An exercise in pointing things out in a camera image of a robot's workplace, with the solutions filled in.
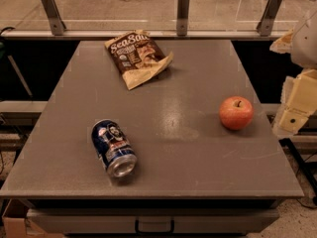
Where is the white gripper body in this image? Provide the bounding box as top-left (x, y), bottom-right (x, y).
top-left (286, 68), bottom-right (317, 117)

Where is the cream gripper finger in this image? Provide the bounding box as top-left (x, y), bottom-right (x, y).
top-left (272, 76), bottom-right (309, 138)
top-left (269, 29), bottom-right (293, 54)

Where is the brown sea salt chip bag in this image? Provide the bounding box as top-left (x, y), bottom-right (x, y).
top-left (105, 30), bottom-right (173, 90)

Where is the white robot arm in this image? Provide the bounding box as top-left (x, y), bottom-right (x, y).
top-left (269, 10), bottom-right (317, 138)

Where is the red apple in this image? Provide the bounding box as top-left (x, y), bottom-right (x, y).
top-left (219, 96), bottom-right (254, 131)

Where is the blue soda can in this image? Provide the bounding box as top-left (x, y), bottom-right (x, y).
top-left (91, 119), bottom-right (137, 179)

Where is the cardboard box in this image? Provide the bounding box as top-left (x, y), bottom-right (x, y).
top-left (2, 199), bottom-right (64, 238)

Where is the right metal railing bracket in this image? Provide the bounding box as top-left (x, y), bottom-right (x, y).
top-left (257, 0), bottom-right (282, 37)

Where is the metal railing bracket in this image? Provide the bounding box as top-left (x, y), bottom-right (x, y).
top-left (41, 0), bottom-right (66, 36)
top-left (176, 0), bottom-right (190, 36)
top-left (257, 0), bottom-right (282, 37)

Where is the middle metal railing bracket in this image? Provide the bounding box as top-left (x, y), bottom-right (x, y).
top-left (176, 0), bottom-right (190, 36)

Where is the grey drawer with black handle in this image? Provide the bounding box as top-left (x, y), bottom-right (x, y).
top-left (27, 208), bottom-right (279, 235)

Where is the left metal railing bracket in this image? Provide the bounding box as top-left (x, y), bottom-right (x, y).
top-left (41, 0), bottom-right (66, 36)

